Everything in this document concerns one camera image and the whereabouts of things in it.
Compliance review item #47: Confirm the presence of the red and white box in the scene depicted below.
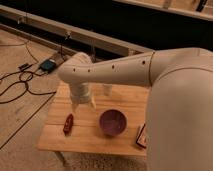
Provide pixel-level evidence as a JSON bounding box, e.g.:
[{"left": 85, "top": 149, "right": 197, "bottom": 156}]
[{"left": 136, "top": 124, "right": 146, "bottom": 148}]

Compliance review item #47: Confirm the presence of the purple ceramic bowl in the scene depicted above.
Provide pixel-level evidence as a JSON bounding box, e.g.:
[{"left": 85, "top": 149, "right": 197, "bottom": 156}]
[{"left": 99, "top": 109, "right": 127, "bottom": 136}]

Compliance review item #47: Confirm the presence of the translucent plastic cup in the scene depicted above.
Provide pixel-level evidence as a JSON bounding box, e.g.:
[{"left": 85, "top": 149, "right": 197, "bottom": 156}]
[{"left": 102, "top": 84, "right": 112, "bottom": 96}]

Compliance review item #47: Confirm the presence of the black plug strip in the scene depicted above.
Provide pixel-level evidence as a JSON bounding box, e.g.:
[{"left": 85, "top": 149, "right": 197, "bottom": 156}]
[{"left": 18, "top": 63, "right": 33, "bottom": 71}]

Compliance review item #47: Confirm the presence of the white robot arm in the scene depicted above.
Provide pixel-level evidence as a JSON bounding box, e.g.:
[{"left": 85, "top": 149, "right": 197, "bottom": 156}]
[{"left": 58, "top": 48, "right": 213, "bottom": 171}]

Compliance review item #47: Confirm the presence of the blue power adapter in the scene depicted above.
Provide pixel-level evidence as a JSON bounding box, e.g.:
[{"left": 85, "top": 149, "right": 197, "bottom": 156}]
[{"left": 39, "top": 59, "right": 56, "bottom": 73}]

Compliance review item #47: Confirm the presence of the black cable on floor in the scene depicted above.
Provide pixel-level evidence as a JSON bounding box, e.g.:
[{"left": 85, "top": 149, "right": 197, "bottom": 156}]
[{"left": 0, "top": 39, "right": 58, "bottom": 105}]

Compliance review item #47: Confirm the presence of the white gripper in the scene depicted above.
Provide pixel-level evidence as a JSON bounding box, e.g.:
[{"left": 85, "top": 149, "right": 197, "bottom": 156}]
[{"left": 69, "top": 83, "right": 96, "bottom": 113}]

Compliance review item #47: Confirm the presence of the wooden table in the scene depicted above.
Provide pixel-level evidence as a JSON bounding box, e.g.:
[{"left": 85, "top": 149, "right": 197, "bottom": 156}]
[{"left": 37, "top": 82, "right": 149, "bottom": 157}]

